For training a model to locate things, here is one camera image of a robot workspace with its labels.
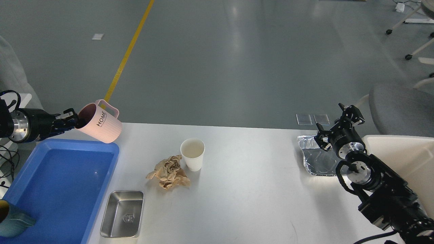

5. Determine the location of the crumpled brown paper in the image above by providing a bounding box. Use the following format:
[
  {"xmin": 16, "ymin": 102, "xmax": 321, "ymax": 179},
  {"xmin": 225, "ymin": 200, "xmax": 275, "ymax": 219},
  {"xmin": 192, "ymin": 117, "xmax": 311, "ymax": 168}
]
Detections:
[{"xmin": 146, "ymin": 155, "xmax": 191, "ymax": 190}]

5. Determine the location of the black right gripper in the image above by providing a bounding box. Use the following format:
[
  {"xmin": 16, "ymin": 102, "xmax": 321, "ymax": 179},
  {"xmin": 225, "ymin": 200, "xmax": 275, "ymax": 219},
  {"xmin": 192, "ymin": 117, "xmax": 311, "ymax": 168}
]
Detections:
[{"xmin": 314, "ymin": 103, "xmax": 366, "ymax": 159}]

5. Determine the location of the blue plastic tray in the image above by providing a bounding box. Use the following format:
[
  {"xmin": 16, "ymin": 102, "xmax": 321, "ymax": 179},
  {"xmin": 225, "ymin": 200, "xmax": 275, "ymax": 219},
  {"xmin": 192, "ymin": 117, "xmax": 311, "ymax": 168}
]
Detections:
[{"xmin": 1, "ymin": 139, "xmax": 120, "ymax": 244}]

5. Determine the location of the white rolling chair base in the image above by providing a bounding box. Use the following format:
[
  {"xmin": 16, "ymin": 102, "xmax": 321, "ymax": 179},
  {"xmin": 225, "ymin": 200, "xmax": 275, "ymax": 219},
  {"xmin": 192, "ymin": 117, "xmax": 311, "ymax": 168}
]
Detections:
[{"xmin": 386, "ymin": 0, "xmax": 434, "ymax": 88}]

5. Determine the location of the pink plastic mug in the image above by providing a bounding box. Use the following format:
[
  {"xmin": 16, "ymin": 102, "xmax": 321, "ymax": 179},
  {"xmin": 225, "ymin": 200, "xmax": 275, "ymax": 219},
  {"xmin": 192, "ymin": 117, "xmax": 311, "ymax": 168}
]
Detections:
[{"xmin": 75, "ymin": 99, "xmax": 122, "ymax": 143}]

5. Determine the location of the aluminium foil tray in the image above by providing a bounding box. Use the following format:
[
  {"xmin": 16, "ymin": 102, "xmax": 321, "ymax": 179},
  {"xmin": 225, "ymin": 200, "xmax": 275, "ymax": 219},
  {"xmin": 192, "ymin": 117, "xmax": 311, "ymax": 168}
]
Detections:
[{"xmin": 297, "ymin": 135, "xmax": 341, "ymax": 177}]

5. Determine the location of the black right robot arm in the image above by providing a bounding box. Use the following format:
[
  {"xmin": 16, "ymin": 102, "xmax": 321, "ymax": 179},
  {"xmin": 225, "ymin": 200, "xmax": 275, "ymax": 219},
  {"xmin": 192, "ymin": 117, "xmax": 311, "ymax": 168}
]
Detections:
[{"xmin": 314, "ymin": 103, "xmax": 434, "ymax": 244}]

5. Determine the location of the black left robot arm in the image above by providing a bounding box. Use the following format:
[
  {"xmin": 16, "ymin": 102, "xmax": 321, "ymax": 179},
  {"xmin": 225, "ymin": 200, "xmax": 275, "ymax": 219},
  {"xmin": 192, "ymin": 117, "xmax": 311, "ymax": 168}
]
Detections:
[{"xmin": 0, "ymin": 90, "xmax": 84, "ymax": 144}]

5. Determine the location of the cream plastic bin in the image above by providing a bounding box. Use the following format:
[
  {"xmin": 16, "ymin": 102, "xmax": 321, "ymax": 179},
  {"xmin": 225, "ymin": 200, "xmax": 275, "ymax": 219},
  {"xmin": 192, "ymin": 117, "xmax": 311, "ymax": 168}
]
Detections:
[{"xmin": 362, "ymin": 135, "xmax": 434, "ymax": 218}]

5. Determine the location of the stainless steel rectangular tray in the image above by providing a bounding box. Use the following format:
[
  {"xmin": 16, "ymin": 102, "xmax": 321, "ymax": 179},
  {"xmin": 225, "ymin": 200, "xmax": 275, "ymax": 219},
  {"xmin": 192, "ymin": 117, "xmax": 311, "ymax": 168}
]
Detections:
[{"xmin": 100, "ymin": 190, "xmax": 144, "ymax": 238}]

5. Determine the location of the teal ceramic cup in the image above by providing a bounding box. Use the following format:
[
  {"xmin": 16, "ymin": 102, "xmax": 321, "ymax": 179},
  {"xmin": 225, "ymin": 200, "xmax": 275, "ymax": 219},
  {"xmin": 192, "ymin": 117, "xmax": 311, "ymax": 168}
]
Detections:
[{"xmin": 0, "ymin": 199, "xmax": 37, "ymax": 238}]

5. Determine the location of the white paper cup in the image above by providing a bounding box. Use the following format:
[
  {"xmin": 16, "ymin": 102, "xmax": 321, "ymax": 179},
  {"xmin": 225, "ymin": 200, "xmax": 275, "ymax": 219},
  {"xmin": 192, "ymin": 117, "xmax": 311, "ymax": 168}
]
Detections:
[{"xmin": 180, "ymin": 138, "xmax": 205, "ymax": 172}]

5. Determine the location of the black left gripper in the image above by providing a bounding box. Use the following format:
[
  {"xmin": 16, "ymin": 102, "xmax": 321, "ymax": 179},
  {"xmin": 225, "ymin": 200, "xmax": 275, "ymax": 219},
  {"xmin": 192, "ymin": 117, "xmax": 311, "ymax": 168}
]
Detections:
[{"xmin": 9, "ymin": 108, "xmax": 78, "ymax": 143}]

